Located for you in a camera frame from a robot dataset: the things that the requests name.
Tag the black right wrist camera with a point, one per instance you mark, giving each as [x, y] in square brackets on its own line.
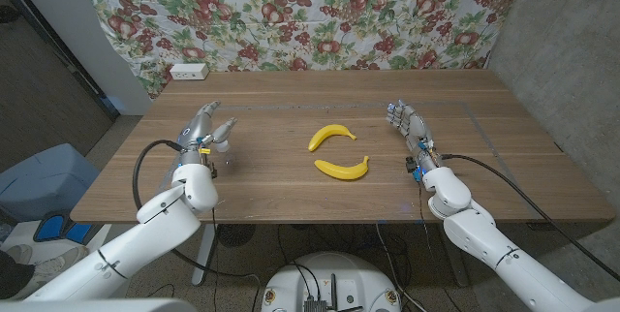
[412, 165]

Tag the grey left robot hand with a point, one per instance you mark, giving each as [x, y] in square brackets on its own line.
[201, 130]

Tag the floral fruit print backdrop cloth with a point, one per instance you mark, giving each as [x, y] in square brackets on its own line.
[290, 11]

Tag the blue-grey storage box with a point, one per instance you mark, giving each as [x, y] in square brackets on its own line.
[43, 181]

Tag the grey table leg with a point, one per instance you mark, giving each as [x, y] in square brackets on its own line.
[460, 275]

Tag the white robot chest panel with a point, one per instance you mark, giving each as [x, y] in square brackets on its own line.
[97, 306]

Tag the black round fan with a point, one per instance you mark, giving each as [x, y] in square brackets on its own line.
[236, 235]

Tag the white power strip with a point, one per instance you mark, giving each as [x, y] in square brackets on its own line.
[189, 71]

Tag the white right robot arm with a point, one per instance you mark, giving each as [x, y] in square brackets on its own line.
[484, 234]

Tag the yellow toy banana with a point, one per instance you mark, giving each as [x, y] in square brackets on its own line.
[324, 134]
[341, 171]

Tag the grey sneaker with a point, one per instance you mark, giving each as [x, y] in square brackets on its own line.
[53, 266]
[19, 253]

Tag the dark trouser leg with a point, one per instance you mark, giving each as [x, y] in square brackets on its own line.
[12, 278]

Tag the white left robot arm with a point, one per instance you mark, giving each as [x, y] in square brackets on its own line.
[135, 244]

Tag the white robot torso base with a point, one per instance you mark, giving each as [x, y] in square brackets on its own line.
[329, 273]

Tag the blue padded black object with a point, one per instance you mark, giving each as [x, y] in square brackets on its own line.
[51, 227]

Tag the white floor board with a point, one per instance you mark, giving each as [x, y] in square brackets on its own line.
[21, 232]

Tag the white table leg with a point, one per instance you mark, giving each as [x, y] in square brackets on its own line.
[203, 256]

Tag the black door frame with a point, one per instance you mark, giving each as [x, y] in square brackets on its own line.
[99, 95]

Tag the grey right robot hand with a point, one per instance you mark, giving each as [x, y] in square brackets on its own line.
[412, 125]

